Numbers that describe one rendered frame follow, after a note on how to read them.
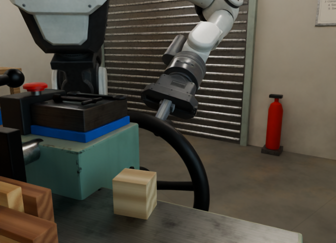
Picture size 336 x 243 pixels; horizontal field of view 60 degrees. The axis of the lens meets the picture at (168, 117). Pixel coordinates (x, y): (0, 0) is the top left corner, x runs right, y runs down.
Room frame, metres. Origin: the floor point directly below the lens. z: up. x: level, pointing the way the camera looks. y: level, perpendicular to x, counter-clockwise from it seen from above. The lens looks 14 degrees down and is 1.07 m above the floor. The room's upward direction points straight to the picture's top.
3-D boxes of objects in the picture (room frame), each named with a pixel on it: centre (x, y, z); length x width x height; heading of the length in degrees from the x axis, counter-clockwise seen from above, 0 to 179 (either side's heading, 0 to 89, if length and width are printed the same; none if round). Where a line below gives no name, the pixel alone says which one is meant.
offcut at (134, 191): (0.28, 0.03, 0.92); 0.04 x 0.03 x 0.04; 73
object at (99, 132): (0.39, 0.14, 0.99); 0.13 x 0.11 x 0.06; 66
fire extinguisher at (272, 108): (2.86, -1.08, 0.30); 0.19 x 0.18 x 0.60; 149
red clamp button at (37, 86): (0.38, 0.18, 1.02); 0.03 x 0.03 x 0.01
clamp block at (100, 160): (0.39, 0.13, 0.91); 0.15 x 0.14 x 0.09; 66
